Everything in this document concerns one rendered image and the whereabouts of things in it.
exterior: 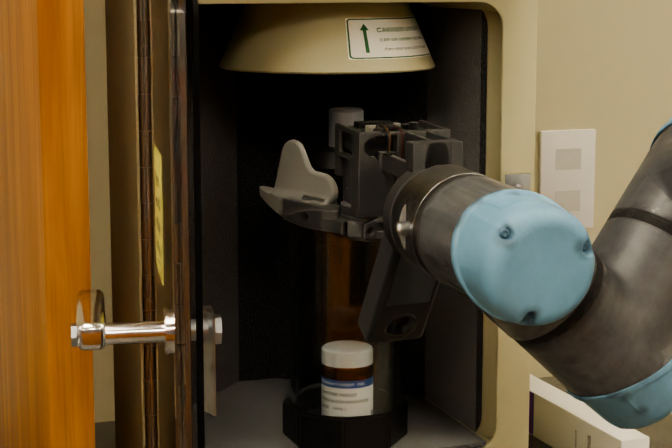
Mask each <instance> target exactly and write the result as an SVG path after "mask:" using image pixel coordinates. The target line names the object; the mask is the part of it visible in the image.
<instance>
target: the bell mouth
mask: <svg viewBox="0 0 672 448"><path fill-rule="evenodd" d="M219 67H220V68H222V69H225V70H231V71H240V72H253V73H273V74H380V73H401V72H414V71H423V70H429V69H432V68H434V67H435V63H434V61H433V59H432V56H431V54H430V51H429V49H428V47H427V44H426V42H425V40H424V37H423V35H422V32H421V30H420V28H419V25H418V23H417V21H416V18H415V16H414V14H413V12H412V10H411V7H410V5H409V3H296V4H245V6H244V8H243V10H242V13H241V15H240V17H239V20H238V22H237V24H236V27H235V29H234V31H233V34H232V36H231V38H230V41H229V43H228V45H227V48H226V50H225V52H224V55H223V57H222V59H221V62H220V64H219Z"/></svg>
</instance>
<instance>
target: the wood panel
mask: <svg viewBox="0 0 672 448"><path fill-rule="evenodd" d="M84 289H91V263H90V225H89V187H88V148H87V110H86V72H85V33H84V0H0V448H95V417H94V378H93V350H90V351H84V350H81V349H80V348H78V346H77V347H71V324H72V323H76V297H77V293H78V292H79V291H81V290H84Z"/></svg>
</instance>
